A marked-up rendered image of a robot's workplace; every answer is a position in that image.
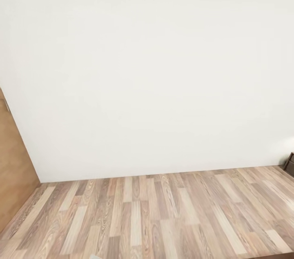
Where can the sliding door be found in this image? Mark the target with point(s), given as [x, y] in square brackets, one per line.
[18, 177]

